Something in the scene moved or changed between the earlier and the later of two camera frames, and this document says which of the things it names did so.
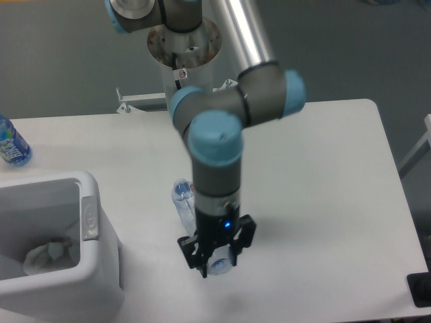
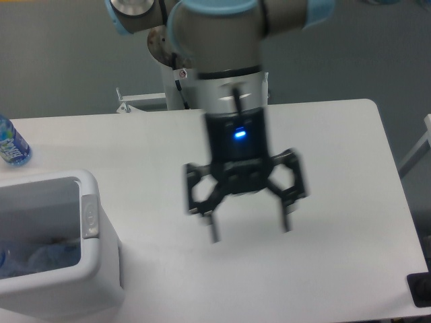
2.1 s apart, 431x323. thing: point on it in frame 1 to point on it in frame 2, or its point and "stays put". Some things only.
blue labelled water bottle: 13,149 stays put
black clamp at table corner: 419,284 stays put
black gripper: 213,231 to 240,159
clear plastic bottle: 220,261 to 44,258
